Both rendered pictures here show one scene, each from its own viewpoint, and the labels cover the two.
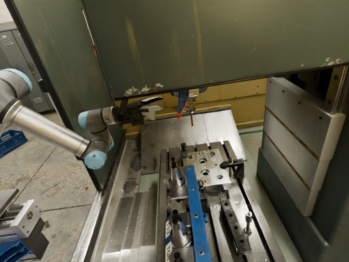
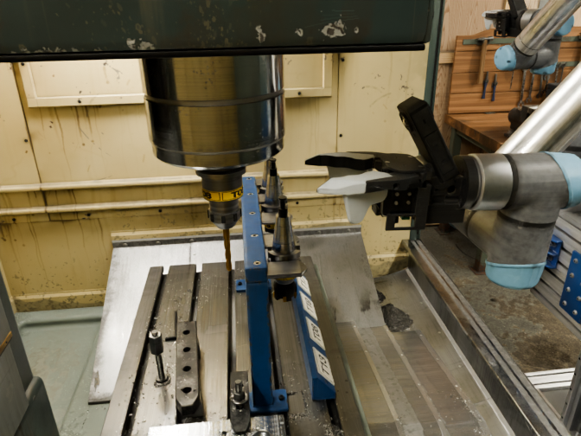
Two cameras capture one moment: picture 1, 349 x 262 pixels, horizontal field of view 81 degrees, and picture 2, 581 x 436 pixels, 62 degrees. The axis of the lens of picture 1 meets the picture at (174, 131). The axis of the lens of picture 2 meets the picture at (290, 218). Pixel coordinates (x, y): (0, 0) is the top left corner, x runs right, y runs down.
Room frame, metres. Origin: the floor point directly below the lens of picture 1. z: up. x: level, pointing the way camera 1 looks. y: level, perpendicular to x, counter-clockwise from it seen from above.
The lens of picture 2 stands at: (1.36, -0.09, 1.66)
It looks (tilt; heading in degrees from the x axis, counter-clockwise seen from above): 25 degrees down; 171
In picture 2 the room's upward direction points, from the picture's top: 1 degrees counter-clockwise
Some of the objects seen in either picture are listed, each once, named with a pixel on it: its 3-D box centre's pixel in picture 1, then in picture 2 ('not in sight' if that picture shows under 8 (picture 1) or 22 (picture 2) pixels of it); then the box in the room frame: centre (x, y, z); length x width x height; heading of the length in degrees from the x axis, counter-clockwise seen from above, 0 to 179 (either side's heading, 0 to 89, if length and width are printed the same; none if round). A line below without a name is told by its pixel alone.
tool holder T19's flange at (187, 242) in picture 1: (180, 237); (274, 207); (0.35, 0.03, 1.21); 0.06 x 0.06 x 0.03
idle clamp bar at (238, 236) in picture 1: (232, 225); (188, 370); (0.53, -0.18, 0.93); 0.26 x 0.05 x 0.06; 2
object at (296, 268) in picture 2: (176, 172); (287, 269); (0.62, 0.02, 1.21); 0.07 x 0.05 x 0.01; 87
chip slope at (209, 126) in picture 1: (189, 144); not in sight; (1.45, -0.11, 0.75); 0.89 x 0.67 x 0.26; 87
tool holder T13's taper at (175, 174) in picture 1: (175, 172); (283, 232); (0.57, 0.02, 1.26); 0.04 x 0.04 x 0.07
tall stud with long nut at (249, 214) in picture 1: (248, 222); (158, 356); (0.52, -0.24, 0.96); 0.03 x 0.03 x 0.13
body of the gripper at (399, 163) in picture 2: (130, 113); (420, 188); (0.80, 0.17, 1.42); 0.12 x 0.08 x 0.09; 87
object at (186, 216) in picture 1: (179, 220); (276, 217); (0.40, 0.03, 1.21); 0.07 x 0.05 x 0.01; 87
